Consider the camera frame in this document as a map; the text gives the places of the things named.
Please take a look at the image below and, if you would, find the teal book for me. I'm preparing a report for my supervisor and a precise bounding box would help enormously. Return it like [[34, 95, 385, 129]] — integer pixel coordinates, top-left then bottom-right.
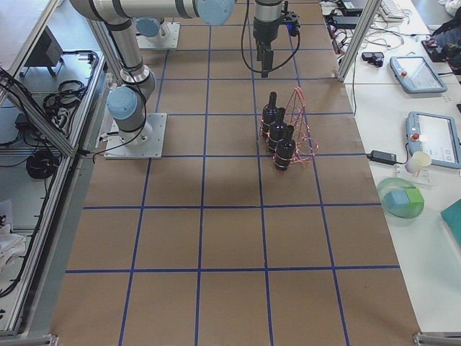
[[441, 200, 461, 246]]

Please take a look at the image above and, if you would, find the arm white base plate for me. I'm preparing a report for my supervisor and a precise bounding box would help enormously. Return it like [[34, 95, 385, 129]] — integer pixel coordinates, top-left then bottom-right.
[[104, 112, 167, 159], [136, 18, 180, 50]]

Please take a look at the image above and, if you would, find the copper wire wine rack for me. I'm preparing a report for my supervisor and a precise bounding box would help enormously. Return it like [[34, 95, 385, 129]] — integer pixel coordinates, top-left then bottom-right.
[[259, 86, 319, 169]]

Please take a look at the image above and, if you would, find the dark wine bottle in rack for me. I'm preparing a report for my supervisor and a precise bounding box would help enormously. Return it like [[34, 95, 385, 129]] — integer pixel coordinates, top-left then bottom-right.
[[260, 92, 278, 138]]

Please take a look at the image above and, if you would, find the blue teach pendant far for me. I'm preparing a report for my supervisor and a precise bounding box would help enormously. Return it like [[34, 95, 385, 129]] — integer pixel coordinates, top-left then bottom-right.
[[389, 56, 447, 94]]

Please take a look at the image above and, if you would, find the black power brick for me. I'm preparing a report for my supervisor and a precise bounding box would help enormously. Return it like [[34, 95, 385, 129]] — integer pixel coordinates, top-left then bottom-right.
[[367, 150, 397, 166]]

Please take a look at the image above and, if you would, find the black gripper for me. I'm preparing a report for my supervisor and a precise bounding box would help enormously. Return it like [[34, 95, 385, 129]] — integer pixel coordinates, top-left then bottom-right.
[[253, 17, 280, 78]]

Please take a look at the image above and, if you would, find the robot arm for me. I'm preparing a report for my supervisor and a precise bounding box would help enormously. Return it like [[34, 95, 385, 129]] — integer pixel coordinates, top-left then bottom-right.
[[71, 1, 283, 85], [135, 17, 170, 40]]

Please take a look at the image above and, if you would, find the green bowl with blocks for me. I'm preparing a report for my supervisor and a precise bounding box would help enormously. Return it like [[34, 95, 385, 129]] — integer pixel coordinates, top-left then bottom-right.
[[377, 177, 424, 218]]

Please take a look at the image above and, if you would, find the white paper cup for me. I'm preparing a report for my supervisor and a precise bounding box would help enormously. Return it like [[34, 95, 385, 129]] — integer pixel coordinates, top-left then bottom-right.
[[405, 151, 432, 175]]

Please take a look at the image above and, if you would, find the blue teach pendant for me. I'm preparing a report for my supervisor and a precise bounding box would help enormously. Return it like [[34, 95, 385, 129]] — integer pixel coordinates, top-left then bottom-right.
[[406, 111, 460, 169], [389, 56, 447, 94]]

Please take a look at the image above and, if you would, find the dark wine bottle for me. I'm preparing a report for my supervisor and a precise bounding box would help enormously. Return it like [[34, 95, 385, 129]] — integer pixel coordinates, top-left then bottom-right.
[[260, 92, 278, 138], [267, 107, 287, 154]]

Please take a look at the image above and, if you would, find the blue teach pendant near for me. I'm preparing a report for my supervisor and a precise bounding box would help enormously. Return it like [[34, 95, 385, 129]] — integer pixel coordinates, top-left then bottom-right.
[[406, 111, 460, 169]]

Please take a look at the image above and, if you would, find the aluminium frame post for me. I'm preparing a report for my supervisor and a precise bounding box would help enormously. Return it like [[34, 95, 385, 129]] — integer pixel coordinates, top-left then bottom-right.
[[336, 0, 381, 82]]

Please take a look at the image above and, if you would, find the black braided cable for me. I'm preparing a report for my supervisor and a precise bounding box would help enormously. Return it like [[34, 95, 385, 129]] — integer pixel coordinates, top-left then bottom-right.
[[240, 0, 303, 73]]

